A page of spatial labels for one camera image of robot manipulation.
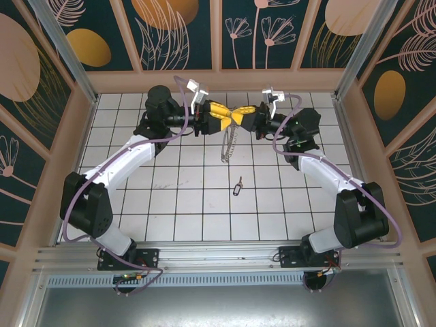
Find metal keyring chain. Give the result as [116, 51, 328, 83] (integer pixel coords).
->
[219, 124, 241, 165]

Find dark panel orange circle leaves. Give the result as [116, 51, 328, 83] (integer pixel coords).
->
[123, 0, 214, 72]

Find dark panel with pink flowers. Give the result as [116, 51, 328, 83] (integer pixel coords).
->
[221, 0, 307, 70]

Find dark panel with yellow oval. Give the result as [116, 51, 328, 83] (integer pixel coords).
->
[47, 0, 136, 72]

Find dark panel pink circle gold leaves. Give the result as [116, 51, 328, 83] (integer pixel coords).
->
[299, 0, 375, 70]

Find dark panel orange oval feather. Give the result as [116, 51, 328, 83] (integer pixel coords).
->
[360, 0, 436, 148]

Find dark panel with leaf outlines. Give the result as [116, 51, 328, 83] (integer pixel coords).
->
[388, 134, 436, 243]

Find dark panel large pink disc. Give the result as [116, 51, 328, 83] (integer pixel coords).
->
[0, 0, 74, 159]

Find dark panel single flower outline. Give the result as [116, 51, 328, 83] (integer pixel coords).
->
[0, 105, 48, 248]

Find grey metal sheet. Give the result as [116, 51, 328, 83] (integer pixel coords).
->
[20, 272, 420, 327]

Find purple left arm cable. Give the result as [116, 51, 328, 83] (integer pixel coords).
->
[60, 74, 191, 294]

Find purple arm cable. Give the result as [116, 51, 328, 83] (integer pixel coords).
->
[273, 94, 402, 247]
[60, 74, 191, 294]

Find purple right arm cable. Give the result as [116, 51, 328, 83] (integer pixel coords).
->
[273, 94, 402, 247]

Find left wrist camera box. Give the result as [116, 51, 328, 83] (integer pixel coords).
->
[186, 78, 209, 115]

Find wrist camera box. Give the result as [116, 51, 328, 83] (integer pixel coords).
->
[261, 87, 285, 116]
[186, 78, 209, 115]

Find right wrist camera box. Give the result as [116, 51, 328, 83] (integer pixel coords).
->
[261, 87, 285, 116]

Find aluminium side rail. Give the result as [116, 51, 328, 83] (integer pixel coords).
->
[332, 95, 367, 187]

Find aluminium corner post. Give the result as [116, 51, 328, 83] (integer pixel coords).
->
[332, 0, 408, 102]
[29, 0, 100, 104]

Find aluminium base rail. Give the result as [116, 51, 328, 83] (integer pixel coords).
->
[32, 240, 406, 273]

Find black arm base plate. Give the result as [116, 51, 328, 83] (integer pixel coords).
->
[97, 247, 161, 272]
[278, 245, 341, 270]

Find grey slotted cable duct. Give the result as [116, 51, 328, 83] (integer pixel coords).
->
[46, 275, 307, 288]

